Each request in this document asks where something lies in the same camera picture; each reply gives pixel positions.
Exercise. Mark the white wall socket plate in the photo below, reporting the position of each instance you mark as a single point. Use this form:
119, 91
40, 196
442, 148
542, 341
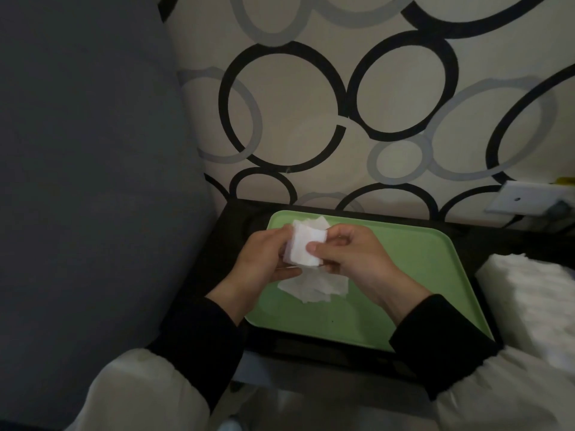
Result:
516, 198

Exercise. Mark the white cotton pad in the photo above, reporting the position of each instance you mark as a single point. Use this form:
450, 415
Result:
301, 253

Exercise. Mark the person's right forearm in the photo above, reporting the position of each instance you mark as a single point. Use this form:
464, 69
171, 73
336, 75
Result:
476, 381

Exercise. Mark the person's left forearm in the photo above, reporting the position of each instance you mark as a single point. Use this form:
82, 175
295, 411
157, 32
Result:
166, 377

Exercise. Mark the grey upholstered sofa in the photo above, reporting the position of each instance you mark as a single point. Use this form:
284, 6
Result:
90, 197

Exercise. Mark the person's left hand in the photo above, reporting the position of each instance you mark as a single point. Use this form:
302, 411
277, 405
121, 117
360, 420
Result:
251, 269

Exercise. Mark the yellow warning sticker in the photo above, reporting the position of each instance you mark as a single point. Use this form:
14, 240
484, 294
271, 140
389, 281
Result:
565, 180

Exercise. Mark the pile of white cotton pads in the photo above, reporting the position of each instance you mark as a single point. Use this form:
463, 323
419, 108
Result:
314, 289

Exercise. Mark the person's right hand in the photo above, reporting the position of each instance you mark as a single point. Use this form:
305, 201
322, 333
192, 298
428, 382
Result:
373, 264

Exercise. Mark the green plastic tray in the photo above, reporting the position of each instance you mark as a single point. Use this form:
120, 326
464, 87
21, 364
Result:
426, 273

